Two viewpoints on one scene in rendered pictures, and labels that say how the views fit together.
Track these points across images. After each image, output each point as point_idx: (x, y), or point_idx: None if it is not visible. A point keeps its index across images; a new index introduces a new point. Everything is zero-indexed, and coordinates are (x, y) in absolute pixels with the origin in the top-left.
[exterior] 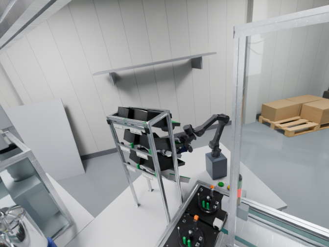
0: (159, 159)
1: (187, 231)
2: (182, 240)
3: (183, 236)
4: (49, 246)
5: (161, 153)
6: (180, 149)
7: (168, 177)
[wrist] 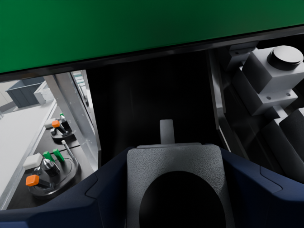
0: (198, 94)
1: (64, 173)
2: (67, 160)
3: (68, 163)
4: None
5: (294, 137)
6: (88, 183)
7: None
